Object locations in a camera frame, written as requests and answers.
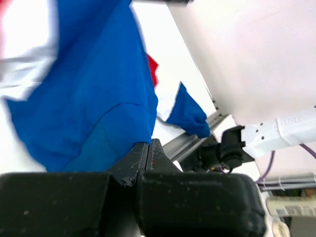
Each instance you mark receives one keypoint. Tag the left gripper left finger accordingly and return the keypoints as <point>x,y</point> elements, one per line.
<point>125,171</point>

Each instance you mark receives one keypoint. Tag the grey device with label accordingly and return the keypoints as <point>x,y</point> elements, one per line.
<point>291,206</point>

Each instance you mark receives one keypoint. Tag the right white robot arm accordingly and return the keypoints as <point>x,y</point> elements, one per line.
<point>245,143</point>

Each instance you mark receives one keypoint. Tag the aluminium front rail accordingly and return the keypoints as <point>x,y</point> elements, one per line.
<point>183,145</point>

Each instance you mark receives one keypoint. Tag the red white blue jacket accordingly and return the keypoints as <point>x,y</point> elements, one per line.
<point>83,81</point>

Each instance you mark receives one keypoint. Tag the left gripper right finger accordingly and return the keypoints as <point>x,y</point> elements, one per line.
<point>157,160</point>

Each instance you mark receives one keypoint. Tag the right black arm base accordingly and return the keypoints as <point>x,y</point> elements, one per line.
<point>203,159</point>

